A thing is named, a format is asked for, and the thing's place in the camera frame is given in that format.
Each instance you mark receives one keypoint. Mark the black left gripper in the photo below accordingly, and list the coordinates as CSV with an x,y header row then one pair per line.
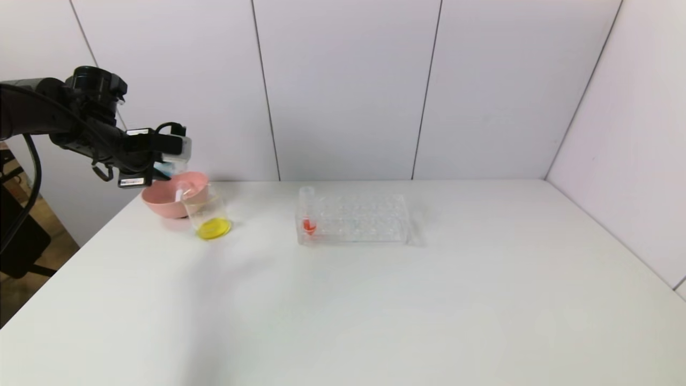
x,y
133,180

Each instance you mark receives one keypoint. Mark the test tube with blue pigment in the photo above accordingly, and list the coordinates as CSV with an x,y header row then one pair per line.
x,y
165,170

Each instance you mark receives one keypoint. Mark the test tube with yellow pigment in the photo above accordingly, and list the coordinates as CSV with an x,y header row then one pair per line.
x,y
179,194

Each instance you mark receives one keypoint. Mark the clear glass beaker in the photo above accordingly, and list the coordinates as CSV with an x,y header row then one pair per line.
x,y
213,229

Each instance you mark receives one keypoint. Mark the test tube with red pigment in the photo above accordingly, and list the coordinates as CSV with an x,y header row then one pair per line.
x,y
309,225

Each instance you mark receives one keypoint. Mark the clear plastic test tube rack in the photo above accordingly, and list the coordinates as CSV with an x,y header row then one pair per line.
x,y
353,220

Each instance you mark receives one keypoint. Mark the pink bowl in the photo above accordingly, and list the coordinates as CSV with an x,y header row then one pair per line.
x,y
161,201

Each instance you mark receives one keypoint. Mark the black chair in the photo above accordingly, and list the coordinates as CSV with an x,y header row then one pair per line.
x,y
21,246

